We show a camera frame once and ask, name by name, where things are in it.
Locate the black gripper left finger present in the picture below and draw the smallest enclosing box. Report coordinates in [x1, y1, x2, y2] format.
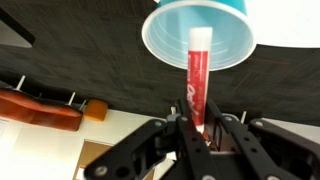
[83, 99, 218, 180]

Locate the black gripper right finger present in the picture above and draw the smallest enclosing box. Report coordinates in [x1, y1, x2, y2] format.
[206, 99, 320, 180]

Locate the red Expo marker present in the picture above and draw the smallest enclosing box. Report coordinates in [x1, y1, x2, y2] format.
[187, 26, 214, 134]

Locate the light blue plastic cup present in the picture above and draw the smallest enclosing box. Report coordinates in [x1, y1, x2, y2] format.
[141, 0, 258, 72]

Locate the orange square stool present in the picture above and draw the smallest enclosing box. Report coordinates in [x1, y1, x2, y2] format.
[83, 98, 109, 122]

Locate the white sofa leg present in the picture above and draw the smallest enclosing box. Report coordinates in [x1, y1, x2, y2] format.
[14, 74, 27, 92]
[78, 99, 88, 112]
[67, 91, 77, 107]

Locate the orange patterned sofa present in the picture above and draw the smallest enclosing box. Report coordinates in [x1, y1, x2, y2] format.
[0, 88, 84, 133]

